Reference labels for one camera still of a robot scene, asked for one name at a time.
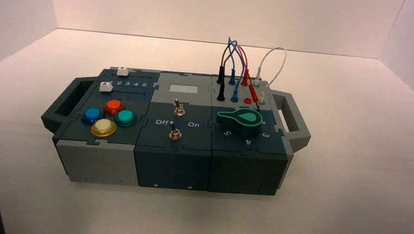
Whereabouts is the teal rotary knob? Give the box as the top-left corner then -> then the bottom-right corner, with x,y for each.
215,107 -> 266,140

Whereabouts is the grey and teal control box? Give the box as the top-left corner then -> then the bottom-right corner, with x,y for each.
34,57 -> 316,207

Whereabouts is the teal round push button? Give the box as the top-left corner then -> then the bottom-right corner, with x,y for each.
114,108 -> 139,129

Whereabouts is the orange round push button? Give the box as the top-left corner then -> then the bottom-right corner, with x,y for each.
103,98 -> 126,117

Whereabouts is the yellow round push button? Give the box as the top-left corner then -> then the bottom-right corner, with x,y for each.
89,117 -> 118,139

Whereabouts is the blue round push button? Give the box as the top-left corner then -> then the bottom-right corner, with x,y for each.
81,106 -> 105,126

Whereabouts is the silver toggle switch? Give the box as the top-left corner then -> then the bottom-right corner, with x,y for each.
167,121 -> 184,142
173,98 -> 187,118

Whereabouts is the black jumper wire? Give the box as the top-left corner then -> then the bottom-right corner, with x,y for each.
214,40 -> 237,103

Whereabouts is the blue jumper wire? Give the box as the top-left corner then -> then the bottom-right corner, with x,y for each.
221,36 -> 249,104

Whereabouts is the red jumper wire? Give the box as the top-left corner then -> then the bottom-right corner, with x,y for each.
229,44 -> 268,112

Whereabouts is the white jumper wire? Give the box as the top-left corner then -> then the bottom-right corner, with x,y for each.
253,44 -> 289,104

